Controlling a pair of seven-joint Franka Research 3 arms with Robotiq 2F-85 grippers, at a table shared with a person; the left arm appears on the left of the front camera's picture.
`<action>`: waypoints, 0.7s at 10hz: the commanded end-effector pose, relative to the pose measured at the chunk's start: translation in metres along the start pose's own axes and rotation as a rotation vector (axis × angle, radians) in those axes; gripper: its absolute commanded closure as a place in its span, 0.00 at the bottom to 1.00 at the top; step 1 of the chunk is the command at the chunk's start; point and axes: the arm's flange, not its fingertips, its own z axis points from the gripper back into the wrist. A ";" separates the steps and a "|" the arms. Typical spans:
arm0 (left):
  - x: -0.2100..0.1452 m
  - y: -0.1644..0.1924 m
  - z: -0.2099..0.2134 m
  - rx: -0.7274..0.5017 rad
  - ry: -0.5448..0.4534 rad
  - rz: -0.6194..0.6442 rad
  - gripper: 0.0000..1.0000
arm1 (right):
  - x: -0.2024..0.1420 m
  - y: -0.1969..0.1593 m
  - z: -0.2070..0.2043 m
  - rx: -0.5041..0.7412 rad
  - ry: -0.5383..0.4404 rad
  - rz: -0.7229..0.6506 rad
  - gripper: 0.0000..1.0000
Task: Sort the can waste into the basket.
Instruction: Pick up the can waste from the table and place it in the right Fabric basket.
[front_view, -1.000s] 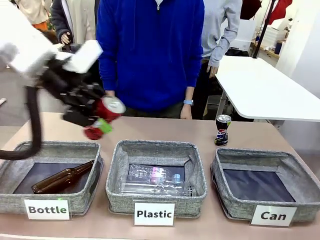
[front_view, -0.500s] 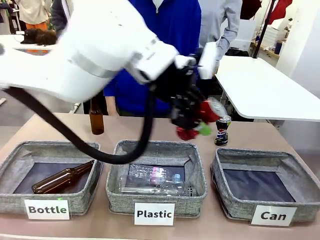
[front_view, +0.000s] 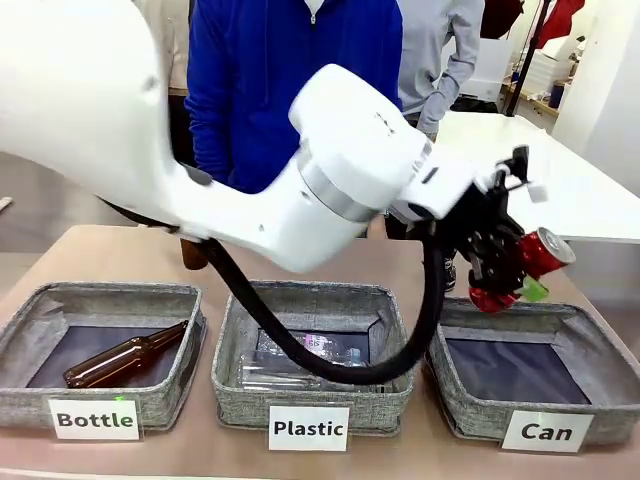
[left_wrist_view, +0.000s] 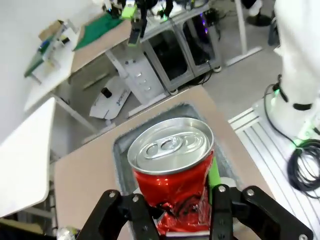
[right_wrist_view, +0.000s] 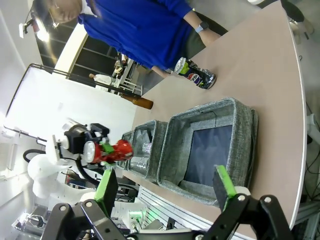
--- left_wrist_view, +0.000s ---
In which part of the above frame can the large white table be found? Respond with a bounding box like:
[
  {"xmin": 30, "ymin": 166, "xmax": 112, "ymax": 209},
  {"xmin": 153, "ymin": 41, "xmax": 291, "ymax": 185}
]
[{"xmin": 0, "ymin": 96, "xmax": 57, "ymax": 219}]

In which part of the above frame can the green cutting mat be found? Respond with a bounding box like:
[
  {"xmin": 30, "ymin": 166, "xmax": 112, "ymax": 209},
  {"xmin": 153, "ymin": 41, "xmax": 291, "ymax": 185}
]
[{"xmin": 74, "ymin": 12, "xmax": 125, "ymax": 51}]

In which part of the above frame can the crushed red drink can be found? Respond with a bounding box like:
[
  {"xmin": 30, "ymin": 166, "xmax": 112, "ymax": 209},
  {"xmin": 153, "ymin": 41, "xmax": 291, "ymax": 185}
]
[{"xmin": 127, "ymin": 117, "xmax": 216, "ymax": 237}]

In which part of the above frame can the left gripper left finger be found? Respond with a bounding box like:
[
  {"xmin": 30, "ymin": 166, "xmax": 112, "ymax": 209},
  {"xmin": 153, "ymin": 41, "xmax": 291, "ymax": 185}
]
[{"xmin": 79, "ymin": 189, "xmax": 161, "ymax": 240}]

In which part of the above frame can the flat white cardboard box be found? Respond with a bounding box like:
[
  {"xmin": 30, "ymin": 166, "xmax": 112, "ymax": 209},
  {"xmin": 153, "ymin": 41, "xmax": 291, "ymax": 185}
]
[{"xmin": 89, "ymin": 75, "xmax": 132, "ymax": 121}]

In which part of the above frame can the aluminium profile mounting frame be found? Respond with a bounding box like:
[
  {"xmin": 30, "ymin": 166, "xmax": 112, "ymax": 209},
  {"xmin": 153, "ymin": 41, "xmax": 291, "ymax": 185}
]
[{"xmin": 227, "ymin": 98, "xmax": 320, "ymax": 240}]

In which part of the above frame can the cluttered green-edged shelf board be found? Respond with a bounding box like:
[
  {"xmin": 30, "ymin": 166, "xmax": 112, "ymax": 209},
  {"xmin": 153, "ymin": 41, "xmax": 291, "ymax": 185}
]
[{"xmin": 23, "ymin": 19, "xmax": 77, "ymax": 84}]

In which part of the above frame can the white drawer cabinet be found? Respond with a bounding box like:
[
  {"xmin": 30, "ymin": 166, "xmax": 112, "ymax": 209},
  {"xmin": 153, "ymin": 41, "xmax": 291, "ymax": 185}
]
[{"xmin": 105, "ymin": 48, "xmax": 165, "ymax": 105}]

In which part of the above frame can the grey computer rack cart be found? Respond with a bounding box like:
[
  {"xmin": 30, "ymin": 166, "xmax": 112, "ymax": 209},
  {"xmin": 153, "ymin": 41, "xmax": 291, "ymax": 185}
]
[{"xmin": 139, "ymin": 4, "xmax": 224, "ymax": 95}]

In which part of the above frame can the thin black base cable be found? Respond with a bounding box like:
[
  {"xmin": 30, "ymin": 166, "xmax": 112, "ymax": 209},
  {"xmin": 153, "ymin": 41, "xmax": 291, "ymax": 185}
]
[{"xmin": 263, "ymin": 74, "xmax": 301, "ymax": 146}]

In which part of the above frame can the grey fabric basket labelled Can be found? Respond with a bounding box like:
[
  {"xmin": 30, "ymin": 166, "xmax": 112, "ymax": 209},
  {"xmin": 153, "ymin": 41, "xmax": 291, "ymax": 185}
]
[{"xmin": 111, "ymin": 101, "xmax": 243, "ymax": 201}]

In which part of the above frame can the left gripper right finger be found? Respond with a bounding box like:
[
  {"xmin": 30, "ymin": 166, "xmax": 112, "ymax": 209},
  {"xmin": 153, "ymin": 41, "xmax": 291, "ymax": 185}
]
[{"xmin": 207, "ymin": 156, "xmax": 315, "ymax": 240}]

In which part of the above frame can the white desk leg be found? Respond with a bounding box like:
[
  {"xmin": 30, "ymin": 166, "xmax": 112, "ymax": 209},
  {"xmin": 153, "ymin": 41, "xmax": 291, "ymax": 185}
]
[{"xmin": 225, "ymin": 0, "xmax": 264, "ymax": 68}]

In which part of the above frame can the coiled black cable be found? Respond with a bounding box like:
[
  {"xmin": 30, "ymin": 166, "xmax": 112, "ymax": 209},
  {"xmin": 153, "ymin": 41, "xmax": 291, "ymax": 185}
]
[{"xmin": 286, "ymin": 139, "xmax": 320, "ymax": 200}]

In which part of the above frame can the distant gripper with green fingers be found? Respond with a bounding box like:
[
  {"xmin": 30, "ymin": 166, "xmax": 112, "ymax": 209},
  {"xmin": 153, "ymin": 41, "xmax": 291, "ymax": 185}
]
[{"xmin": 120, "ymin": 0, "xmax": 148, "ymax": 49}]

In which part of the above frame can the distant white robot base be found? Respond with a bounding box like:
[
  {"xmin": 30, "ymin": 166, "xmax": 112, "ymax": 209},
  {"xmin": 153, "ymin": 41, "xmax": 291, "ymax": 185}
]
[{"xmin": 240, "ymin": 0, "xmax": 274, "ymax": 27}]

